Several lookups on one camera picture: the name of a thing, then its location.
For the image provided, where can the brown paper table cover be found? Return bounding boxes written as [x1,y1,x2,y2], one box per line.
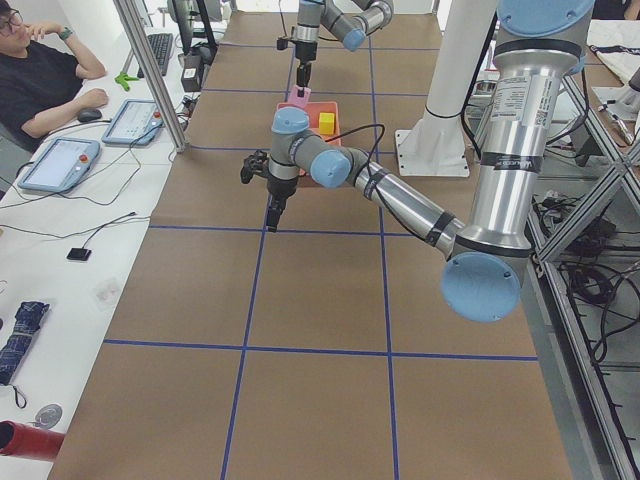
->
[47,12,576,480]

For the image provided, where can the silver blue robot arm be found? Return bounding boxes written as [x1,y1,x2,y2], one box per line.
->
[266,1,593,322]
[290,0,394,104]

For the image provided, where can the seated person in black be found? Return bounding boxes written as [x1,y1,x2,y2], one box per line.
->
[1,1,108,153]

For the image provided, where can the pink plastic bin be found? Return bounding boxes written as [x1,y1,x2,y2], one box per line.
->
[268,101,351,189]

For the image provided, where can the yellow foam block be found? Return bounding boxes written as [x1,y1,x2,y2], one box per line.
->
[318,112,335,136]

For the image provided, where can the small black box device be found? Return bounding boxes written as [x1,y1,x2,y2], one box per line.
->
[66,247,92,262]

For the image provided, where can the teach pendant tablet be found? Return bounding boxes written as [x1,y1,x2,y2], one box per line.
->
[101,99,163,147]
[18,137,101,193]

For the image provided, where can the pink foam block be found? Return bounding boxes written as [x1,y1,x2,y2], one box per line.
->
[288,85,311,109]

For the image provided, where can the far teach pendant tablet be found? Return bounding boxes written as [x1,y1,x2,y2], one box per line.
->
[101,99,163,147]

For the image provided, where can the near teach pendant tablet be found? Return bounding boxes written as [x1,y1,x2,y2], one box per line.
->
[18,137,101,193]

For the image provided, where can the red cylinder bottle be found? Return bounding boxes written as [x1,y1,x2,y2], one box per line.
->
[1,420,65,462]

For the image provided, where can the black computer mouse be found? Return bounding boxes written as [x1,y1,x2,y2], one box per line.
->
[77,108,102,123]

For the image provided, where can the green plastic clamp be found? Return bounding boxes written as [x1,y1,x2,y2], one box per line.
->
[114,72,139,92]

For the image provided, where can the aluminium truss frame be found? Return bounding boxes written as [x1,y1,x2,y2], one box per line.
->
[528,66,639,479]

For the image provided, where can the aluminium frame post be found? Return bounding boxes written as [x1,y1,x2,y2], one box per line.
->
[113,0,188,153]

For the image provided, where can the folded blue umbrella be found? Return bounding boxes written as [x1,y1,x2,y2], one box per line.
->
[1,301,50,409]

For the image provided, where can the black keyboard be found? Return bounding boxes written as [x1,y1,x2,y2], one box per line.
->
[146,33,174,76]

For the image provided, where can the blue tape grid lines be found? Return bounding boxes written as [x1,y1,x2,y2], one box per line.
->
[102,12,539,480]

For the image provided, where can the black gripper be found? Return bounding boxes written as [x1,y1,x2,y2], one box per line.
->
[295,40,317,96]
[265,173,298,233]

